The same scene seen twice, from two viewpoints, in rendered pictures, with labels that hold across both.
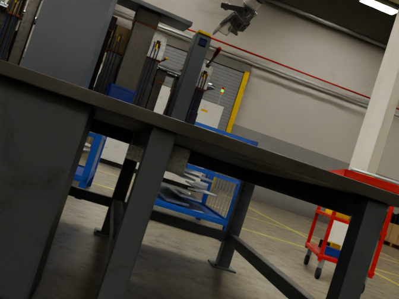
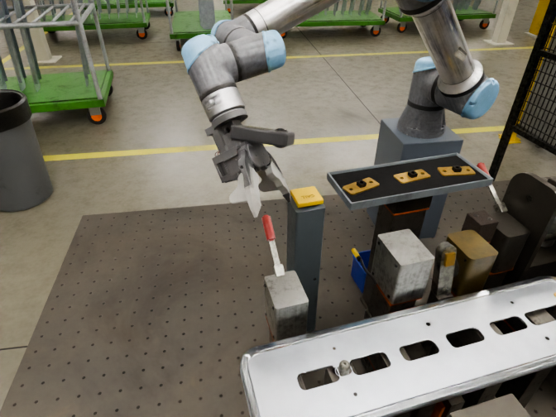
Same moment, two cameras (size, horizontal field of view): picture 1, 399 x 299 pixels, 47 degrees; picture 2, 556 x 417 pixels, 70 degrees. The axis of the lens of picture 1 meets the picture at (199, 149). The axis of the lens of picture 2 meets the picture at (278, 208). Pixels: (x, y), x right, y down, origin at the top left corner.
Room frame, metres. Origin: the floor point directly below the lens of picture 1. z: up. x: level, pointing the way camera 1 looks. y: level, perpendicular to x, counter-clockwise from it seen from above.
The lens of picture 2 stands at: (2.82, 0.11, 1.66)
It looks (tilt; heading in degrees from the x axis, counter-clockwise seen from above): 36 degrees down; 182
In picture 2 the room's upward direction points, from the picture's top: straight up
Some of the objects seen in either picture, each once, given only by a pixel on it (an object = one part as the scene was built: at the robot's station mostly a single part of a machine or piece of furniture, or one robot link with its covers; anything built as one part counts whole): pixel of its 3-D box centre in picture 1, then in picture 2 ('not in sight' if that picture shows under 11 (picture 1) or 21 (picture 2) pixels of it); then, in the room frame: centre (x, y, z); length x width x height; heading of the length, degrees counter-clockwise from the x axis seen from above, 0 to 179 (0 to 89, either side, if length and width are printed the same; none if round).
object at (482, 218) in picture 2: (97, 59); (459, 277); (2.06, 0.56, 0.90); 0.05 x 0.05 x 0.40; 18
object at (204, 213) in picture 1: (189, 174); not in sight; (4.67, 0.02, 0.48); 1.20 x 0.80 x 0.95; 11
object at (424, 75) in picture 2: not in sight; (433, 79); (1.58, 0.54, 1.27); 0.13 x 0.12 x 0.14; 28
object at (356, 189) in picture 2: not in sight; (361, 184); (2.03, 0.27, 1.17); 0.08 x 0.04 x 0.01; 123
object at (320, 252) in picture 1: (347, 225); not in sight; (4.09, -1.44, 0.49); 0.81 x 0.46 x 0.98; 174
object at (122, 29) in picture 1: (109, 67); (446, 298); (2.12, 0.51, 0.89); 0.12 x 0.08 x 0.38; 18
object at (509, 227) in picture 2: not in sight; (477, 276); (2.04, 0.61, 0.89); 0.12 x 0.07 x 0.38; 18
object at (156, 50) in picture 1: (145, 77); (385, 307); (2.17, 0.34, 0.90); 0.13 x 0.08 x 0.41; 18
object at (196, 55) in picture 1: (187, 83); (302, 270); (2.07, 0.14, 0.92); 0.08 x 0.08 x 0.44; 18
